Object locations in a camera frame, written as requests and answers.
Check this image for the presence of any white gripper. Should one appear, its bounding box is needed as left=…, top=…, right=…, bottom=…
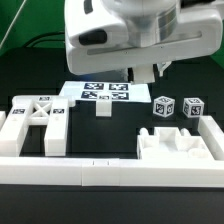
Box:
left=64, top=0, right=223, bottom=83

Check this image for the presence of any white marker base plate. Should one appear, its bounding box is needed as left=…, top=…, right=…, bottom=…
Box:
left=60, top=81, right=151, bottom=103

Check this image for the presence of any thin white cable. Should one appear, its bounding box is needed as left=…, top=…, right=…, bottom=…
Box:
left=0, top=0, right=28, bottom=51

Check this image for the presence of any white tagged cube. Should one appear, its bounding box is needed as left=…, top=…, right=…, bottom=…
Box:
left=183, top=97, right=204, bottom=118
left=153, top=96, right=175, bottom=117

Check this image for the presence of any white tagged cube right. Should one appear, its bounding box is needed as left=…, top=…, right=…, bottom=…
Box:
left=183, top=97, right=204, bottom=118

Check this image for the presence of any black cable with connector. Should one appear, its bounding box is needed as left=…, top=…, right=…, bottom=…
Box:
left=23, top=30, right=67, bottom=48

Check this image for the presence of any white chair back frame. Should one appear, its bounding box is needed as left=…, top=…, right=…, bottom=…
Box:
left=0, top=95, right=76, bottom=157

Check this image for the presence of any white chair seat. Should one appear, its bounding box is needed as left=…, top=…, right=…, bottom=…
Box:
left=137, top=127, right=213, bottom=160

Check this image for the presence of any white U-shaped obstacle wall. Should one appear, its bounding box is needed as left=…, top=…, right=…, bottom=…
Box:
left=0, top=116, right=224, bottom=188

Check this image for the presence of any white tagged cube left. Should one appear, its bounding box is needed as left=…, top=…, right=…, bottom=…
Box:
left=153, top=96, right=175, bottom=117

